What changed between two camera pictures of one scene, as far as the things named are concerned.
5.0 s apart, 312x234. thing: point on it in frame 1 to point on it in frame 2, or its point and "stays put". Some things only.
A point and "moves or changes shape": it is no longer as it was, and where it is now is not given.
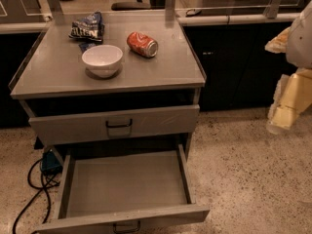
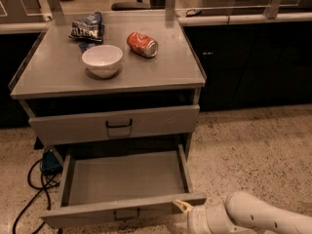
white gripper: (301, 43) to (196, 218)
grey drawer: (123, 191) moves or changes shape
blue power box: (50, 164) stays put
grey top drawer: (83, 126) stays put
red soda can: (141, 44) stays put
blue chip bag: (88, 30) stays put
